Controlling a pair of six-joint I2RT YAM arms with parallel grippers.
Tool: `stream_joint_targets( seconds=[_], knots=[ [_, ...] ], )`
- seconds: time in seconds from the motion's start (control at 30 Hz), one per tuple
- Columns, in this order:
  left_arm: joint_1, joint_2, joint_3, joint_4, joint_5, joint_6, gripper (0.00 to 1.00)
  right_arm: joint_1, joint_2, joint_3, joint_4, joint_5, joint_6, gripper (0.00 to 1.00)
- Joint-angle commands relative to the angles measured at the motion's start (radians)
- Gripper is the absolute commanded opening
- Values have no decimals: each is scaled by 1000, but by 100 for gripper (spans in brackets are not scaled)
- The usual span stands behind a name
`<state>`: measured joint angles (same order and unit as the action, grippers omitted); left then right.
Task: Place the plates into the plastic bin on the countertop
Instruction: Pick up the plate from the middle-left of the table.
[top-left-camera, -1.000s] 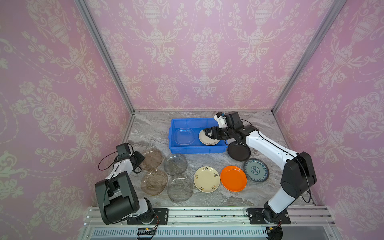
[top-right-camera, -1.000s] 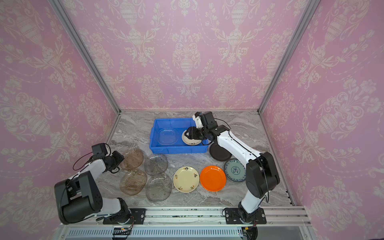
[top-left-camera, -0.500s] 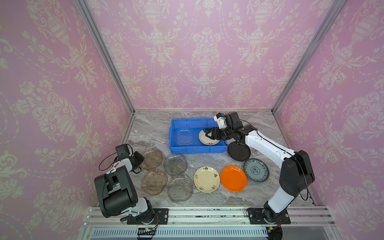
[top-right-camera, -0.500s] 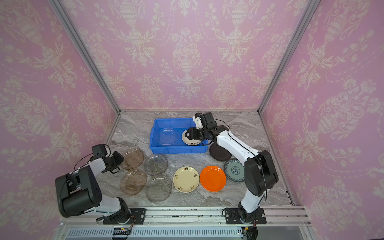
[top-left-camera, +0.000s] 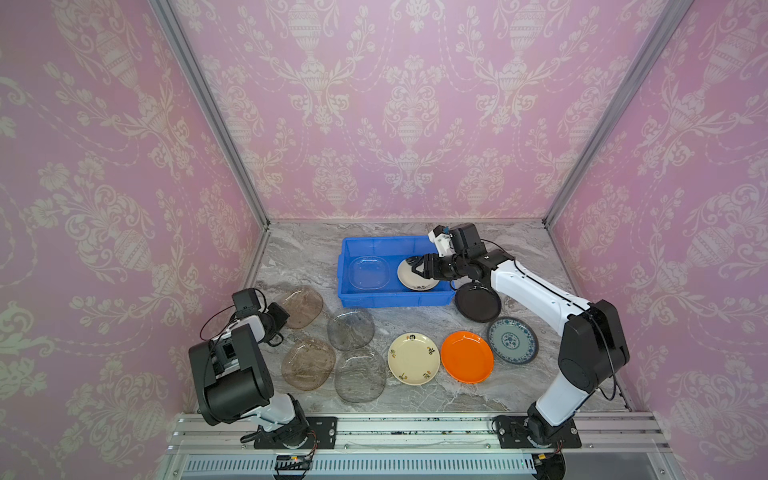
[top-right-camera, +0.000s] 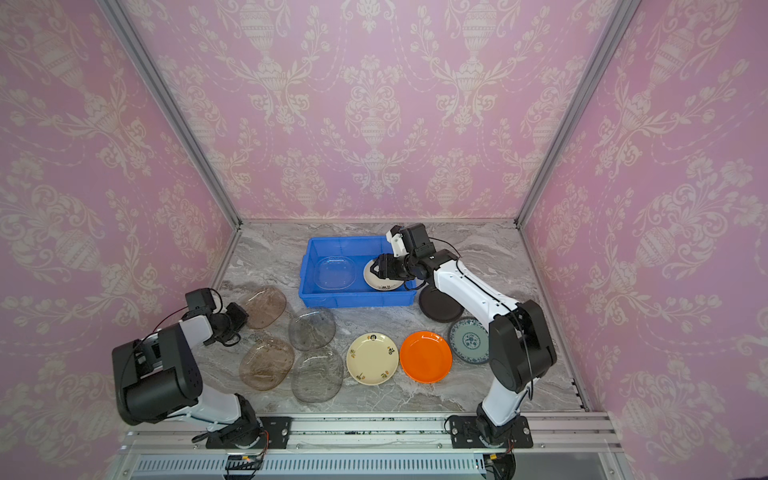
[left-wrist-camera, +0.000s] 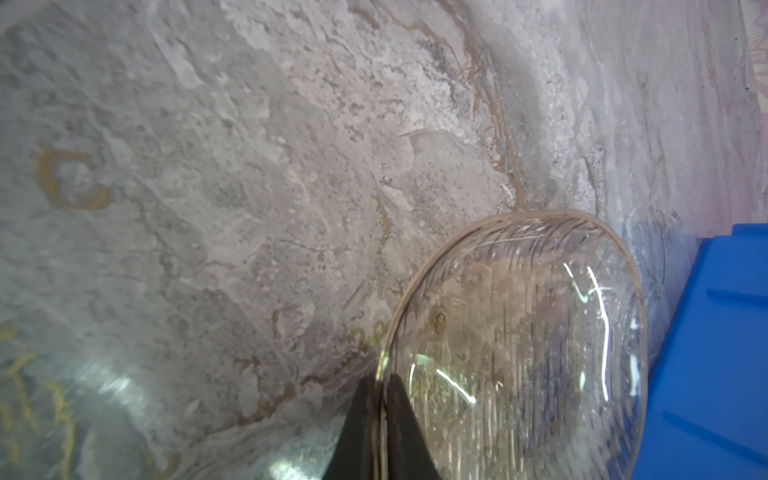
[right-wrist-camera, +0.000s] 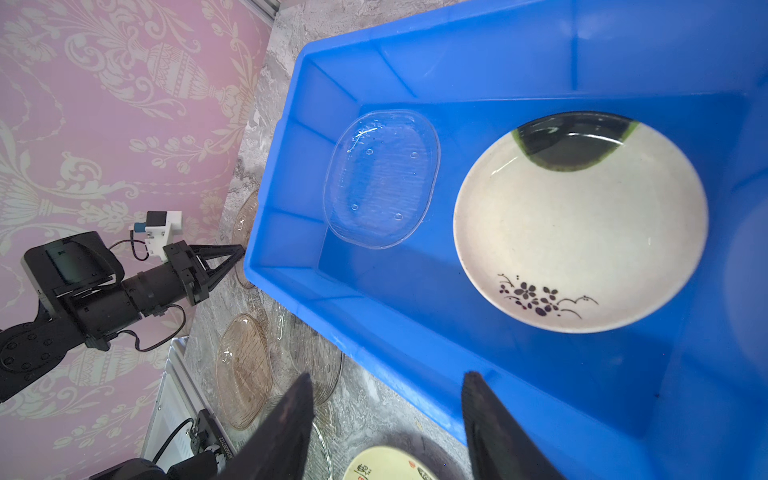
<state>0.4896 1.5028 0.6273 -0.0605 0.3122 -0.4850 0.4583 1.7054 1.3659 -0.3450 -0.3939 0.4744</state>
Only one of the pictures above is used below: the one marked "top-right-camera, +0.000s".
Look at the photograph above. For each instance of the blue floral patterned plate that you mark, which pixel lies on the blue floral patterned plate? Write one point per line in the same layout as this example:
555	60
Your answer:
469	341

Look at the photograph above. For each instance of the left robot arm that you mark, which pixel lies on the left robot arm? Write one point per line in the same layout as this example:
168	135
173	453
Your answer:
157	377

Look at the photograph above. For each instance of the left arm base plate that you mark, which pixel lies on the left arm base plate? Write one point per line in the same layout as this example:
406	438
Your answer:
270	432

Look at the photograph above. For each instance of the grey glass plate upper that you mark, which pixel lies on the grey glass plate upper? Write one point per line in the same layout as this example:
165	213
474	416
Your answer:
312	329

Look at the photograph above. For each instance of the grey glass plate lower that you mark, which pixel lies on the grey glass plate lower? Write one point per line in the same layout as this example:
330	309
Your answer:
318	375

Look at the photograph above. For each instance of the grey glass plate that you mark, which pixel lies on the grey glass plate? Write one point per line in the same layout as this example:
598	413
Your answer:
318	375
312	329

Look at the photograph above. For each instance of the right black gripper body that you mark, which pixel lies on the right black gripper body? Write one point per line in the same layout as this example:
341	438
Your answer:
412	264

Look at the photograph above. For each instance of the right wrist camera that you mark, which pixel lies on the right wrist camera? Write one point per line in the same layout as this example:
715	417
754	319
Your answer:
395	239

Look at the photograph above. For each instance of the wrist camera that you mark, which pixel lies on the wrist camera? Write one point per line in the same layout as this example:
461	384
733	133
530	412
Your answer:
199	302
395	239

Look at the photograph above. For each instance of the clear glass plate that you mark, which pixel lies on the clear glass plate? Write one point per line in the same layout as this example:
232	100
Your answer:
334	273

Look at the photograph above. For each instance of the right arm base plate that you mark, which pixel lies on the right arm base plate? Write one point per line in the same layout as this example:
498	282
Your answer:
472	432

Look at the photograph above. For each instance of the orange round plate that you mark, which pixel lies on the orange round plate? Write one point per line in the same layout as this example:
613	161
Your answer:
426	357

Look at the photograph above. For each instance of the aluminium front rail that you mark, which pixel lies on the aluminium front rail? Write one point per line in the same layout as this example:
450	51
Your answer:
548	445

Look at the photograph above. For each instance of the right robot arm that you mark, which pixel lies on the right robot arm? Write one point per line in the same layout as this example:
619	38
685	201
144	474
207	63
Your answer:
521	349

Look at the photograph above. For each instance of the brown glass plate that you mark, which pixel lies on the brown glass plate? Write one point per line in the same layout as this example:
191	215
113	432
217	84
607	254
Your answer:
267	363
263	307

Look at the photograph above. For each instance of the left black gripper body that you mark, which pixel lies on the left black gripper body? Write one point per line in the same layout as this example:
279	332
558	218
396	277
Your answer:
231	320

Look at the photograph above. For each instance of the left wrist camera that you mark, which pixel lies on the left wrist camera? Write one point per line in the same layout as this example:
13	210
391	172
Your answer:
199	302

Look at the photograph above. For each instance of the cream plate with black patch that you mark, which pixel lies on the cream plate with black patch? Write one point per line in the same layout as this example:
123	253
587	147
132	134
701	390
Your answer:
379	284

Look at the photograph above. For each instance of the black round plate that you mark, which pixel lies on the black round plate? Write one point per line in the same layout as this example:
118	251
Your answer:
438	306

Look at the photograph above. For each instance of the cream plate with flowers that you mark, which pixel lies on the cream plate with flowers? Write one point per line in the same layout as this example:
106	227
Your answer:
372	359

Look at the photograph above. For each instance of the blue plastic bin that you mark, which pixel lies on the blue plastic bin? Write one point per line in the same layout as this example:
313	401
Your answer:
361	249

